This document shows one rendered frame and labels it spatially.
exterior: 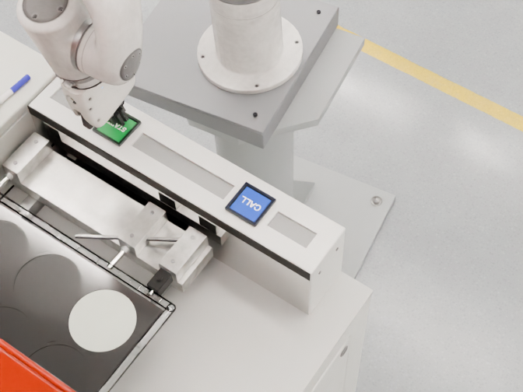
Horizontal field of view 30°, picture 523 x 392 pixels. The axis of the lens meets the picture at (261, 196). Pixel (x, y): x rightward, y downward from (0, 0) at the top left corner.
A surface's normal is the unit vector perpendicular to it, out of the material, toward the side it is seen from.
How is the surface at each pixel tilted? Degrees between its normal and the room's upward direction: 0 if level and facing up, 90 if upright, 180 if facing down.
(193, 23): 2
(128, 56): 86
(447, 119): 0
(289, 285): 90
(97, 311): 0
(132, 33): 83
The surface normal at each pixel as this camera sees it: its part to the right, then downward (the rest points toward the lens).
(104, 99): 0.82, 0.48
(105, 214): -0.02, -0.53
